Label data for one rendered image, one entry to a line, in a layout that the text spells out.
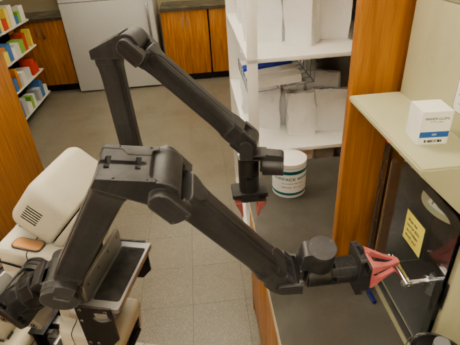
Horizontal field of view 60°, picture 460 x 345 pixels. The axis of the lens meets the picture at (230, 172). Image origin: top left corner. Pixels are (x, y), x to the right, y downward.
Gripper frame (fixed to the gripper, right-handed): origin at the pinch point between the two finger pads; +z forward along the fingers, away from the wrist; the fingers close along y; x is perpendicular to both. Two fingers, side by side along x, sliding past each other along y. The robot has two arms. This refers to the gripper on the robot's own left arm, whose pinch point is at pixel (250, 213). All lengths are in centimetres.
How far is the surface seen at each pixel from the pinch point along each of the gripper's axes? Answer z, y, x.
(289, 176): 5.9, 18.4, 26.9
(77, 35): 36, -161, 443
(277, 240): 16.2, 9.4, 4.4
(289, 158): 1.2, 19.1, 31.8
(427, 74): -48, 33, -23
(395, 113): -41, 27, -26
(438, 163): -41, 25, -44
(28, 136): 69, -161, 223
